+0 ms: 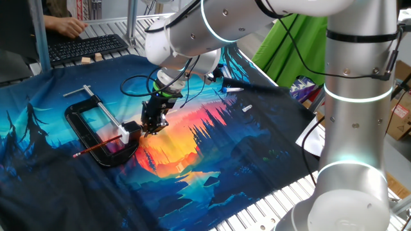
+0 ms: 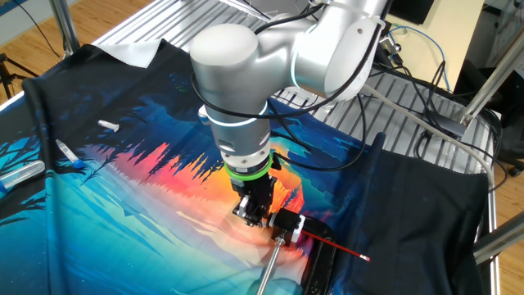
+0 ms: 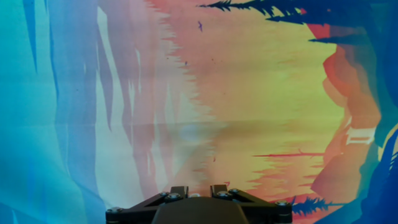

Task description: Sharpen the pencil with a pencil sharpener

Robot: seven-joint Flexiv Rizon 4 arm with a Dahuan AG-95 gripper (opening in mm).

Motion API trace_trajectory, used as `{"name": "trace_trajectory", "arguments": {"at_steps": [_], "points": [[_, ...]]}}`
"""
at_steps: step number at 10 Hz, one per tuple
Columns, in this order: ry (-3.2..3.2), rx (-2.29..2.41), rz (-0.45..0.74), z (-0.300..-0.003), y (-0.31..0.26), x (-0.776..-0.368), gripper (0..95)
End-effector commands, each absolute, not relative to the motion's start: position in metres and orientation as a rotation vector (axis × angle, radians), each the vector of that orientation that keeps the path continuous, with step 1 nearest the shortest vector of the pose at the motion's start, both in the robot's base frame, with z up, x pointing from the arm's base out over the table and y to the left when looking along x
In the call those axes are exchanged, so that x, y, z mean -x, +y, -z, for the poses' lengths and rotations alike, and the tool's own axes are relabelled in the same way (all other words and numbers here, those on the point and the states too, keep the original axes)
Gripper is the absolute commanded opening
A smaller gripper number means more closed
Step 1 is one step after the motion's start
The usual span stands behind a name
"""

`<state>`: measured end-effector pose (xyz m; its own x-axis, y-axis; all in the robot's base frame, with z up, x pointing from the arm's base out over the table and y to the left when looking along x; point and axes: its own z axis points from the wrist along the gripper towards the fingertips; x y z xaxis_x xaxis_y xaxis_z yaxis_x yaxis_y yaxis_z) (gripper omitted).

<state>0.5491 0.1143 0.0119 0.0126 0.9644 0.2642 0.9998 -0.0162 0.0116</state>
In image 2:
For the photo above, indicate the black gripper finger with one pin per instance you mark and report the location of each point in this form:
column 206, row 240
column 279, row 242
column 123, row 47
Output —
column 245, row 211
column 265, row 211

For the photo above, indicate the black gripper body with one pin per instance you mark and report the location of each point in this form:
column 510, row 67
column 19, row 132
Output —
column 254, row 188

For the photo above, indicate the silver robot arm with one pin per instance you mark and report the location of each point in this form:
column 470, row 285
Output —
column 229, row 61

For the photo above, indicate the red pencil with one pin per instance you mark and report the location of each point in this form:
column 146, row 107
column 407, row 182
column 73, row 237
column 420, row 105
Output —
column 340, row 248

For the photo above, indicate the black C-clamp with steel screw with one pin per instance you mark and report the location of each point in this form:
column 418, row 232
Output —
column 323, row 262

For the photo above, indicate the sunset landscape printed cloth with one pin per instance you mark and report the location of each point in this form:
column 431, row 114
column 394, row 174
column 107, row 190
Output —
column 163, row 205

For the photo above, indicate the small white plastic tube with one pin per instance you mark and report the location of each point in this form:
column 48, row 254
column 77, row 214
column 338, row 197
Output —
column 108, row 125

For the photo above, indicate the slim clear tube blue cap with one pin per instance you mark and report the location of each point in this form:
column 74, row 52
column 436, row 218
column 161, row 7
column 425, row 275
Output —
column 67, row 152

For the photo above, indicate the dark grey power adapter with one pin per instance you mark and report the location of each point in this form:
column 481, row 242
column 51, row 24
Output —
column 446, row 123

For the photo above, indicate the large clear plastic tube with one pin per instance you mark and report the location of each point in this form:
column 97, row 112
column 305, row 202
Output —
column 24, row 174

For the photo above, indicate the black monitor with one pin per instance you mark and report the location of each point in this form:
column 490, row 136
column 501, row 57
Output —
column 411, row 10

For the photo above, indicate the beige desk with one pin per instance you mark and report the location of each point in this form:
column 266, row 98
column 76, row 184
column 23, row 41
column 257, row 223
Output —
column 458, row 24

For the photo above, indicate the black tripod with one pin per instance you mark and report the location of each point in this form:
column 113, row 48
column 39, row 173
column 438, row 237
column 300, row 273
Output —
column 5, row 75

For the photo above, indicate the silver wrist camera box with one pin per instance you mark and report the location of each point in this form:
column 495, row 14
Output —
column 203, row 116

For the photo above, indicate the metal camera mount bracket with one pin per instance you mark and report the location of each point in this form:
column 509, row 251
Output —
column 391, row 43

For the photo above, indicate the aluminium frame strut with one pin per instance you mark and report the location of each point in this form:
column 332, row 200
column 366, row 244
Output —
column 491, row 78
column 499, row 239

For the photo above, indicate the aluminium frame post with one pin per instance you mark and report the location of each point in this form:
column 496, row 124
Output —
column 63, row 24

